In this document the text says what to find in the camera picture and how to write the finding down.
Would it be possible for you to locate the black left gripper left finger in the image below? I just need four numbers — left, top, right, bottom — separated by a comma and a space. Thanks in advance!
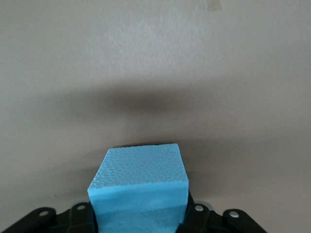
69, 201, 98, 233

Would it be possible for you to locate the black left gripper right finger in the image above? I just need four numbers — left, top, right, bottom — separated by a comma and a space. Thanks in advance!
178, 191, 211, 233

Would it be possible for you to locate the light blue foam block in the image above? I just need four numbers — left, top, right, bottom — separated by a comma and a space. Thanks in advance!
86, 143, 190, 233

